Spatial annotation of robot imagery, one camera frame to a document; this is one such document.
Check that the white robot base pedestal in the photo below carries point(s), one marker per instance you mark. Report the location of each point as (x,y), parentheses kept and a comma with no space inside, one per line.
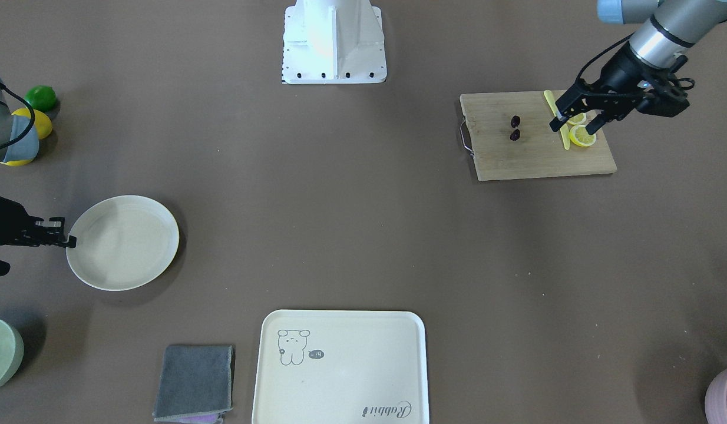
(333,42)

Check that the lemon slice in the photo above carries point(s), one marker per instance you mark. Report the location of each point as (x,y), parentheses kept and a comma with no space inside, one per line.
(578,135)
(580,118)

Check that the lemon slice upper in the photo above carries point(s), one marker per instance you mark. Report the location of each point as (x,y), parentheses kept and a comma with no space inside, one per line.
(580,118)

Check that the cream rectangular tray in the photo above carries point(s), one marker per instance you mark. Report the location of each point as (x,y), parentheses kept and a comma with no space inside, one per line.
(341,366)

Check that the cream round plate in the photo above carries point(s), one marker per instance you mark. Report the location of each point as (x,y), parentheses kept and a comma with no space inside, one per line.
(123,243)

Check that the yellow plastic knife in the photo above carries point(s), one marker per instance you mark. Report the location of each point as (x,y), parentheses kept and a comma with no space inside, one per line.
(563,130)

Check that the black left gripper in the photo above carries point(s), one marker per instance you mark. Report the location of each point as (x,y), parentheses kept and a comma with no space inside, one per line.
(618,72)

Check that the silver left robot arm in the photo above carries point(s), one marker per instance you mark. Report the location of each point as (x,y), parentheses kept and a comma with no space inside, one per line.
(670,27)

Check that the wooden cutting board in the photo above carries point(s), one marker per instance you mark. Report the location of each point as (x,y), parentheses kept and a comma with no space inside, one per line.
(539,153)

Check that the grey folded cloth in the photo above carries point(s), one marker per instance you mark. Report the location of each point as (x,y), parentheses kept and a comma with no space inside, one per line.
(195,384)

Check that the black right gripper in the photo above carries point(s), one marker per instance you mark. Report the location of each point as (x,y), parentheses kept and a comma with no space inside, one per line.
(4,224)

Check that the yellow lemon near lime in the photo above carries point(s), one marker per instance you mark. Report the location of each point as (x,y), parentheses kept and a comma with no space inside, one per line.
(42,123)

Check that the pale green bowl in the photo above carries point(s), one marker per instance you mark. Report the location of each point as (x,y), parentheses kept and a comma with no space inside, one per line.
(11,351)

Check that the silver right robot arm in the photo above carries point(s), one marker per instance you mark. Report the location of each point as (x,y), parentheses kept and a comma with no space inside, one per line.
(19,141)

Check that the green lime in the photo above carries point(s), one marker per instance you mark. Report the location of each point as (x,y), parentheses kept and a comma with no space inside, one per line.
(41,97)

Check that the lemon slice lower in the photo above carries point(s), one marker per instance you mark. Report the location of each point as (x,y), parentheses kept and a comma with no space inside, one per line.
(578,135)

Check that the yellow lemon outer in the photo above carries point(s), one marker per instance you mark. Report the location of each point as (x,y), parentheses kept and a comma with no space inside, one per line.
(17,163)

